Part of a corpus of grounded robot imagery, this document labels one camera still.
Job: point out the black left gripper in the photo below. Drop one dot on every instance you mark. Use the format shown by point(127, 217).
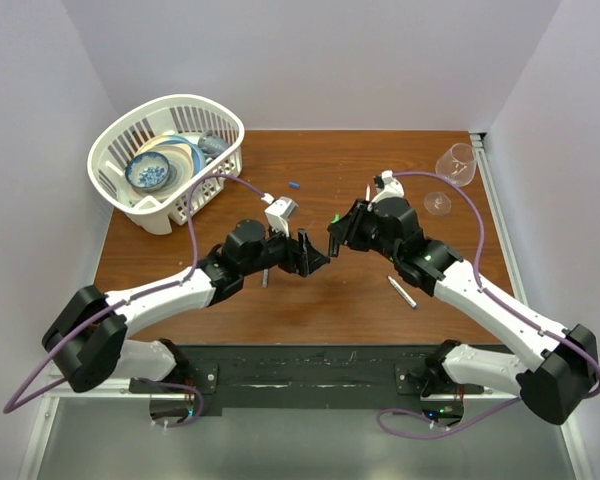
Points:
point(302, 258)

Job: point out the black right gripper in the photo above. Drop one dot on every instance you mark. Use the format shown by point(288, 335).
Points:
point(361, 211)

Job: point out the purple marker pen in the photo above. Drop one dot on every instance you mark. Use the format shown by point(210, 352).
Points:
point(402, 292)

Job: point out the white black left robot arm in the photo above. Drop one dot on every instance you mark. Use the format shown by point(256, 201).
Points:
point(86, 340)

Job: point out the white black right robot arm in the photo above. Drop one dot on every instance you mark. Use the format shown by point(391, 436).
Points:
point(550, 367)

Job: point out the clear wine glass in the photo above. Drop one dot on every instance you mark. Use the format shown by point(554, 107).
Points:
point(458, 165)

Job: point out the light blue plate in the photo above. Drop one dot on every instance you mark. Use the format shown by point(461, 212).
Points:
point(198, 157)

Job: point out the grey blue mug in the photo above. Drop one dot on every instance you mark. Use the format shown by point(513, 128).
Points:
point(211, 145)

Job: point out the beige blue plate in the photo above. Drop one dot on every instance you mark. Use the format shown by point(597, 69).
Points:
point(179, 155)

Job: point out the blue patterned bowl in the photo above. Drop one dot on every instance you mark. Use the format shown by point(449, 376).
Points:
point(148, 172)

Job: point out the white dish rack basket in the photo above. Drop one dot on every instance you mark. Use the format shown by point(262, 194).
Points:
point(180, 114)

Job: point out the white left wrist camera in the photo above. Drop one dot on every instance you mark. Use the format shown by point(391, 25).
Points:
point(279, 214)

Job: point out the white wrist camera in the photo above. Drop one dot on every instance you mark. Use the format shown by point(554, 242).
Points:
point(387, 186)
point(279, 214)

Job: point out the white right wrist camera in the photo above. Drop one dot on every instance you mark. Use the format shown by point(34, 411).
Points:
point(387, 186)

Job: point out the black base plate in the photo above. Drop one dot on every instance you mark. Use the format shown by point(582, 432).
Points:
point(362, 377)

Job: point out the aluminium frame rail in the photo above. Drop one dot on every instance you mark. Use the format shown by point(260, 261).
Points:
point(477, 141)

